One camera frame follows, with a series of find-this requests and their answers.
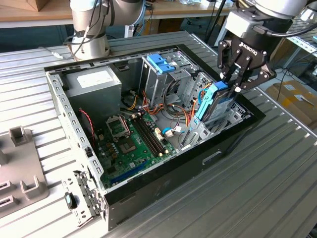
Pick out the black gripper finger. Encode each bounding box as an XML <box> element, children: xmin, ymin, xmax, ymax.
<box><xmin>217</xmin><ymin>39</ymin><xmax>236</xmax><ymax>84</ymax></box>
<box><xmin>229</xmin><ymin>61</ymin><xmax>277</xmax><ymax>100</ymax></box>

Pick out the grey metal disk bay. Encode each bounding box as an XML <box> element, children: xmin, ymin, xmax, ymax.
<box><xmin>180</xmin><ymin>71</ymin><xmax>251</xmax><ymax>152</ymax></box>

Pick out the black tripod stand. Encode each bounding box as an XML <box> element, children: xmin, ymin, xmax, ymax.
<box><xmin>205</xmin><ymin>0</ymin><xmax>227</xmax><ymax>48</ymax></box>

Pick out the brown cardboard box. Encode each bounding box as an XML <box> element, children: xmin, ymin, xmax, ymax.
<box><xmin>265</xmin><ymin>79</ymin><xmax>317</xmax><ymax>129</ymax></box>

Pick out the black office chair base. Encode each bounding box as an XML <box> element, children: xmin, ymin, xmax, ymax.
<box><xmin>186</xmin><ymin>16</ymin><xmax>207</xmax><ymax>28</ymax></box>

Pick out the metal slat side table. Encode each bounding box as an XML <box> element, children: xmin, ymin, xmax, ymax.
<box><xmin>282</xmin><ymin>17</ymin><xmax>317</xmax><ymax>72</ymax></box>

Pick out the blue plastic drive latch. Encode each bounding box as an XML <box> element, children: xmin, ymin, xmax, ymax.
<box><xmin>147</xmin><ymin>54</ymin><xmax>176</xmax><ymax>74</ymax></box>

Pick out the grey metal drive cage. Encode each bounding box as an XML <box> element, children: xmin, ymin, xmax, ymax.
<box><xmin>138</xmin><ymin>48</ymin><xmax>199</xmax><ymax>110</ymax></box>

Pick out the black RAM slot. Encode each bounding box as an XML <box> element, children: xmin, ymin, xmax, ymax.
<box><xmin>138</xmin><ymin>113</ymin><xmax>169</xmax><ymax>154</ymax></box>
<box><xmin>131</xmin><ymin>116</ymin><xmax>161</xmax><ymax>157</ymax></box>

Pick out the metal socket cover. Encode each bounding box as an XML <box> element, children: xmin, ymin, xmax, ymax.
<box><xmin>106</xmin><ymin>115</ymin><xmax>131</xmax><ymax>139</ymax></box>

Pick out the black open PC case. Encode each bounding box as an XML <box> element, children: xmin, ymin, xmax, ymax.
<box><xmin>44</xmin><ymin>44</ymin><xmax>267</xmax><ymax>231</ymax></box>

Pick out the grey power supply unit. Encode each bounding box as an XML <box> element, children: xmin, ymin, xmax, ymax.
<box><xmin>63</xmin><ymin>66</ymin><xmax>123</xmax><ymax>124</ymax></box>

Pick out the CPU socket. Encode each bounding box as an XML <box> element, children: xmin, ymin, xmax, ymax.
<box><xmin>117</xmin><ymin>138</ymin><xmax>137</xmax><ymax>156</ymax></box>

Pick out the green motherboard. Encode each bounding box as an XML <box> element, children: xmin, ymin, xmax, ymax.
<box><xmin>95</xmin><ymin>111</ymin><xmax>178</xmax><ymax>188</ymax></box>

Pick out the blue expansion slot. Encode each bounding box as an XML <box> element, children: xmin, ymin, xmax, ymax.
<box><xmin>110</xmin><ymin>160</ymin><xmax>150</xmax><ymax>187</ymax></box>

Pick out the black case fan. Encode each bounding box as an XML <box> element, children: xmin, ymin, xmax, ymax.
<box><xmin>78</xmin><ymin>109</ymin><xmax>97</xmax><ymax>149</ymax></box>

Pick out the long wooden desk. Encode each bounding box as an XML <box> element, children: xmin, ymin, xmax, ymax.
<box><xmin>0</xmin><ymin>0</ymin><xmax>248</xmax><ymax>48</ymax></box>

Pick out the brown wooden box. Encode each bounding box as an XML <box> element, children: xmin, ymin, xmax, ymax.
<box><xmin>32</xmin><ymin>0</ymin><xmax>72</xmax><ymax>12</ymax></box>

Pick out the grey plastic parts rack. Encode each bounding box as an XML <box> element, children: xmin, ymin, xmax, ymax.
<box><xmin>0</xmin><ymin>125</ymin><xmax>50</xmax><ymax>219</ymax></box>

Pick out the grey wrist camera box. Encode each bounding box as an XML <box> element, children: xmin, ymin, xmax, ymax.
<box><xmin>225</xmin><ymin>11</ymin><xmax>267</xmax><ymax>45</ymax></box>

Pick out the black cable bundle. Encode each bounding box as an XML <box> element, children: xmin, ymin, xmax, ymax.
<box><xmin>162</xmin><ymin>74</ymin><xmax>190</xmax><ymax>117</ymax></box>

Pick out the orange yellow wire harness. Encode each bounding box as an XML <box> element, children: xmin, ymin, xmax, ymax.
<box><xmin>123</xmin><ymin>89</ymin><xmax>199</xmax><ymax>130</ymax></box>

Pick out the white connector red wire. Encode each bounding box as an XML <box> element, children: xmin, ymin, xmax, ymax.
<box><xmin>164</xmin><ymin>126</ymin><xmax>185</xmax><ymax>137</ymax></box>

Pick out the red black twisted wire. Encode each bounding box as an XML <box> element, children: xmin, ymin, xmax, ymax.
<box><xmin>78</xmin><ymin>108</ymin><xmax>97</xmax><ymax>151</ymax></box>

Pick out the grey cable white plug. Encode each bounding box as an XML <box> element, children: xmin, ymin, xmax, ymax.
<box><xmin>37</xmin><ymin>37</ymin><xmax>75</xmax><ymax>60</ymax></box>

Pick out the black tool blue ring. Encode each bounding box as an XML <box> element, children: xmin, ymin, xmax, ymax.
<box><xmin>63</xmin><ymin>192</ymin><xmax>78</xmax><ymax>211</ymax></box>

